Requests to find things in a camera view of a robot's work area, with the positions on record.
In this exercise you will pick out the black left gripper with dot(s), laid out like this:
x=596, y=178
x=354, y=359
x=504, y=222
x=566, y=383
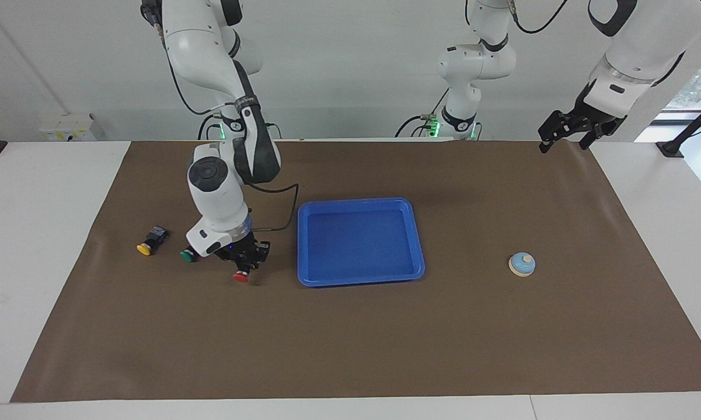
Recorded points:
x=598, y=122

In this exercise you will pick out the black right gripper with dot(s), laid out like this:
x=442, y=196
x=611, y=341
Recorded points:
x=245, y=249

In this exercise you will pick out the red push button switch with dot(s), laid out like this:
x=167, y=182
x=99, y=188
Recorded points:
x=241, y=278

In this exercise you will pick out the green push button switch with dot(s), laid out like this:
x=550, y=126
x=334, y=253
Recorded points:
x=188, y=256

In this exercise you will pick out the yellow push button switch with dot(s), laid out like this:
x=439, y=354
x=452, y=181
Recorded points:
x=146, y=249

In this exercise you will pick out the light blue desk bell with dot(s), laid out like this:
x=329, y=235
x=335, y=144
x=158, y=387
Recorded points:
x=522, y=265

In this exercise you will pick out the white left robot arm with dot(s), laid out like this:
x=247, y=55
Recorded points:
x=642, y=46

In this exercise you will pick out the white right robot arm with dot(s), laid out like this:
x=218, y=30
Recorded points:
x=210, y=186

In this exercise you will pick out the blue plastic tray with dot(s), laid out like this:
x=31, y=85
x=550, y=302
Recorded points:
x=356, y=245

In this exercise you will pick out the black clamp with angled pole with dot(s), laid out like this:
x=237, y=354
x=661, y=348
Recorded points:
x=671, y=147

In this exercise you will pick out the brown table mat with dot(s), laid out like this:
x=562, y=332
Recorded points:
x=350, y=338

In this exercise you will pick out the white wall outlet box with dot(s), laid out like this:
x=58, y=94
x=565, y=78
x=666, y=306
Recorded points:
x=64, y=131

